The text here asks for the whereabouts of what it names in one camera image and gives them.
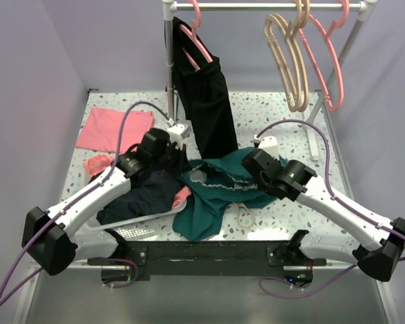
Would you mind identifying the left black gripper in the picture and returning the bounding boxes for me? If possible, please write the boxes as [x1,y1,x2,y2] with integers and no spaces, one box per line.
[151,140,192,176]

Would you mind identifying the teal green shorts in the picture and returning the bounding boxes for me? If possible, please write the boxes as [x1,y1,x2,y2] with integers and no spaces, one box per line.
[172,147,275,242]

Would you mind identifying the beige wooden hanger front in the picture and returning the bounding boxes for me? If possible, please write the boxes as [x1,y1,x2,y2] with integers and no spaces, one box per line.
[263,0,308,113]

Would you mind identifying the beige wooden hanger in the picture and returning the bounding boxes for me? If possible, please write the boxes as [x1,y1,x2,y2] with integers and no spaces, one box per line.
[263,0,308,113]
[271,0,313,111]

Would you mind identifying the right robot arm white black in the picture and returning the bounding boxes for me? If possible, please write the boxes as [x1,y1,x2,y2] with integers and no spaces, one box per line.
[242,148,405,282]

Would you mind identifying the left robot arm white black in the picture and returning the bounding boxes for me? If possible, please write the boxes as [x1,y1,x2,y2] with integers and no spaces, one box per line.
[22,124,190,275]

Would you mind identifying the black shorts on hanger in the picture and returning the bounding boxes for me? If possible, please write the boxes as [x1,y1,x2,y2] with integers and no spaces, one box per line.
[172,17,238,159]

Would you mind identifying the pink hanger holding shorts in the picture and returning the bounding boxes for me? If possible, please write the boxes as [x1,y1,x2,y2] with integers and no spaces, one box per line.
[180,0,213,63]

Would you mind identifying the beige wooden hanger back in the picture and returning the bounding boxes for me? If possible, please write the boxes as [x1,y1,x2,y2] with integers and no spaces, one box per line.
[271,0,313,111]

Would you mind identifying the pink empty hanger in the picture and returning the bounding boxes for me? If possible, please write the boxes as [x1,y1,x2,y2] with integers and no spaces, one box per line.
[298,0,351,113]

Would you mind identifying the pink garment in basket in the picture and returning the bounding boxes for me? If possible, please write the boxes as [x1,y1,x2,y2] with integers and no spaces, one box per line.
[171,186,192,209]

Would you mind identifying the dark navy garment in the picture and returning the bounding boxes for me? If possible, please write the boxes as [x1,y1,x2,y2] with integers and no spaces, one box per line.
[97,171,185,225]

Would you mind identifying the pink folded shirt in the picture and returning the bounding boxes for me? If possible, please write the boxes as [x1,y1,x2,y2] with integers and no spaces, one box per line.
[76,107,155,153]

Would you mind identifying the coral patterned garment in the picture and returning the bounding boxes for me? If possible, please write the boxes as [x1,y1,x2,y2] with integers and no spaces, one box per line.
[83,155,114,177]

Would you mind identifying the white laundry basket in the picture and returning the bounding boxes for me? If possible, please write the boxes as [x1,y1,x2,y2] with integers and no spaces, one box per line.
[81,200,187,241]

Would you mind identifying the white metal clothes rack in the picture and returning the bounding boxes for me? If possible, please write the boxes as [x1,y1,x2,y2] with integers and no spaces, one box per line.
[161,0,379,162]

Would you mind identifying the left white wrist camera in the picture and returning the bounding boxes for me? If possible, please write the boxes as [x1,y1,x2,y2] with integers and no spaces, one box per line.
[167,124,190,149]

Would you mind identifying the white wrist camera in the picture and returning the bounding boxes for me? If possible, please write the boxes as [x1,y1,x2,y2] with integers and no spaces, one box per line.
[252,135,279,159]
[167,124,190,149]

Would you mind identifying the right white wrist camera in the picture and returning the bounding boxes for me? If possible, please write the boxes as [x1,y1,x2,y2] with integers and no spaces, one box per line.
[252,135,279,159]

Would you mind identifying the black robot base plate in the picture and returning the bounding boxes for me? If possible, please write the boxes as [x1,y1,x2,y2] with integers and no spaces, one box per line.
[87,238,327,282]

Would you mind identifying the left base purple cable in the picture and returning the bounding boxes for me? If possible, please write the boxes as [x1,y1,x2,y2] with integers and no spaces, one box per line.
[101,260,140,290]

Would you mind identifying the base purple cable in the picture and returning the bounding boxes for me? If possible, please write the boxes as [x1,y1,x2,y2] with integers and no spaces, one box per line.
[101,260,140,290]
[258,263,358,300]

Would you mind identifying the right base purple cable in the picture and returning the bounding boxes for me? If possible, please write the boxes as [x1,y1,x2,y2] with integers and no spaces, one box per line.
[258,263,358,300]

